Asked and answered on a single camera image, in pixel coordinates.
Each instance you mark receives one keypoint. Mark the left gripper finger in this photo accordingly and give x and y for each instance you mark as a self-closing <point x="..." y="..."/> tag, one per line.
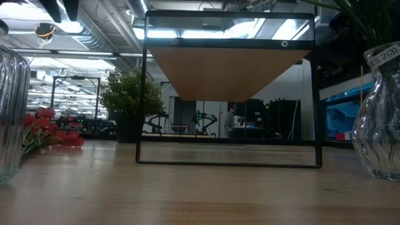
<point x="71" y="9"/>
<point x="51" y="11"/>

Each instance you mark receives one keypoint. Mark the white artificial flower bunch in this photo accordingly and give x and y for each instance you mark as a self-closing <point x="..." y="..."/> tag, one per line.
<point x="365" y="18"/>

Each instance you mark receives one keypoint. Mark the curvy glass vase with label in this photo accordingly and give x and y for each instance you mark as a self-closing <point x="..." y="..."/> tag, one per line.
<point x="379" y="125"/>

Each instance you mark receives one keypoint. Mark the red artificial flower bunch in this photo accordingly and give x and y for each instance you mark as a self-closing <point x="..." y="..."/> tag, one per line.
<point x="47" y="125"/>

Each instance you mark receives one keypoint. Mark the ribbed clear glass jar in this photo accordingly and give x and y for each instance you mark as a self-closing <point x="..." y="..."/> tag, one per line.
<point x="12" y="118"/>

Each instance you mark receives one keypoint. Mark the black background robot arm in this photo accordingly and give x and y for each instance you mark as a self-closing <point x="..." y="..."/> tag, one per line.
<point x="156" y="122"/>
<point x="207" y="120"/>

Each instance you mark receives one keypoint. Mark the round black ceiling fixture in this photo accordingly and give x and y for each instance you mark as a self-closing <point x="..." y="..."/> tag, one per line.
<point x="3" y="28"/>
<point x="45" y="30"/>

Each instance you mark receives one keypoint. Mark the green potted plant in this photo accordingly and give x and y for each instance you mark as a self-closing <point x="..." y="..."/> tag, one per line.
<point x="131" y="97"/>

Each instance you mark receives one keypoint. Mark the red box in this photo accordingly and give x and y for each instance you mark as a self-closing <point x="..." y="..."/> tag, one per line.
<point x="340" y="136"/>

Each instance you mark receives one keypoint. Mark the person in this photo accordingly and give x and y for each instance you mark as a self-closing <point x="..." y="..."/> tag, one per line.
<point x="229" y="122"/>

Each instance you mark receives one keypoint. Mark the black background metal frame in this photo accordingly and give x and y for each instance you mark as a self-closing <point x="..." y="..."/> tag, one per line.
<point x="75" y="78"/>

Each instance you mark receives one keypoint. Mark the black metal frame wooden shelf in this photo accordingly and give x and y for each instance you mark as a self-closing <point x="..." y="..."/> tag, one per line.
<point x="225" y="75"/>

